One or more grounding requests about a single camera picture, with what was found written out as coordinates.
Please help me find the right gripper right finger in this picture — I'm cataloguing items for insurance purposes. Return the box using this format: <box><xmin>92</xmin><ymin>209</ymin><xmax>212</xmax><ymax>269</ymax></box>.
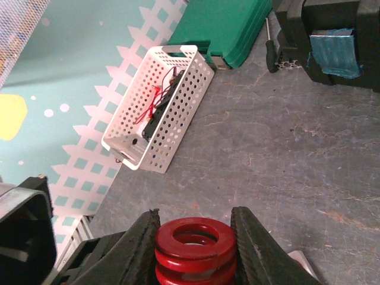
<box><xmin>230</xmin><ymin>206</ymin><xmax>320</xmax><ymax>284</ymax></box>

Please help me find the white perforated basket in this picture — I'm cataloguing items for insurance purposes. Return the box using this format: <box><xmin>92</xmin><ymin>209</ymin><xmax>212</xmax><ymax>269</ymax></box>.
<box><xmin>102</xmin><ymin>45</ymin><xmax>214</xmax><ymax>173</ymax></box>

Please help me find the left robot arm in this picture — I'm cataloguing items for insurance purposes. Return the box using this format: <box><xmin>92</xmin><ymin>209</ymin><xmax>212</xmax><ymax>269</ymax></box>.
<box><xmin>1</xmin><ymin>175</ymin><xmax>57</xmax><ymax>284</ymax></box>

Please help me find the black screwdriver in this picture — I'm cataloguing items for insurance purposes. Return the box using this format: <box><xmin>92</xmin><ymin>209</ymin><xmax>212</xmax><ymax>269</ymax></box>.
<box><xmin>265</xmin><ymin>17</ymin><xmax>278</xmax><ymax>74</ymax></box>

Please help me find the green plastic case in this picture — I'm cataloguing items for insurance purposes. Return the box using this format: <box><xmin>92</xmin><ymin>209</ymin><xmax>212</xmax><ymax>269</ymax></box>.
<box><xmin>167</xmin><ymin>0</ymin><xmax>272</xmax><ymax>68</ymax></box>

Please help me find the black plastic toolbox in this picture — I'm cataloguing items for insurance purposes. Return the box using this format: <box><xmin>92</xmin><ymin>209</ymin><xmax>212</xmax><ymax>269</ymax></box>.
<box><xmin>302</xmin><ymin>1</ymin><xmax>379</xmax><ymax>92</ymax></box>

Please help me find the black aluminium extrusion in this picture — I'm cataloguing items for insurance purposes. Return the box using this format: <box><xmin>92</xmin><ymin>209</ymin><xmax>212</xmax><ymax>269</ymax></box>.
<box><xmin>273</xmin><ymin>0</ymin><xmax>302</xmax><ymax>69</ymax></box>

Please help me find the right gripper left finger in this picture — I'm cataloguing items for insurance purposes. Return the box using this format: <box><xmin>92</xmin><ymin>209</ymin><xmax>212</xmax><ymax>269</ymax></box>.
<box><xmin>71</xmin><ymin>208</ymin><xmax>162</xmax><ymax>285</ymax></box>

